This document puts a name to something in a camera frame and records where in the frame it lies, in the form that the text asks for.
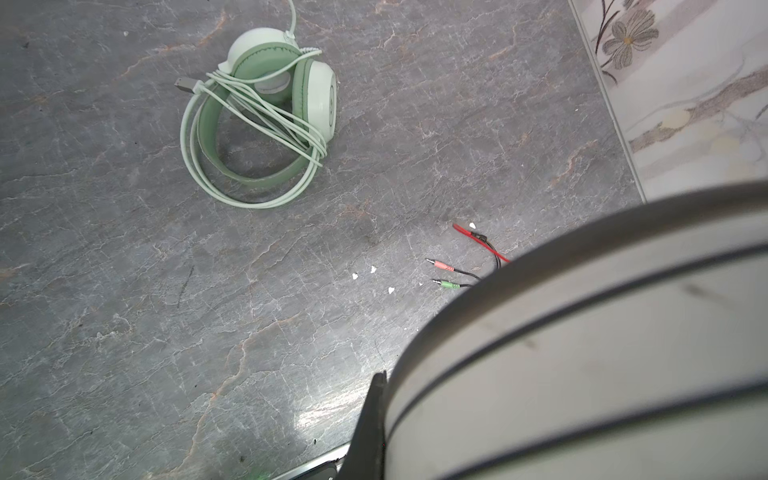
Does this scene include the mint green headphones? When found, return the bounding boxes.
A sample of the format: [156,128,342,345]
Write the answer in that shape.
[175,26,338,210]

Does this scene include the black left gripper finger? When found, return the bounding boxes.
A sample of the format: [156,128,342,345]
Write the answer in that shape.
[337,371,387,480]

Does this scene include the white black headphones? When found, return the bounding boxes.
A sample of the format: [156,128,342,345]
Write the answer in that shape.
[383,182,767,479]

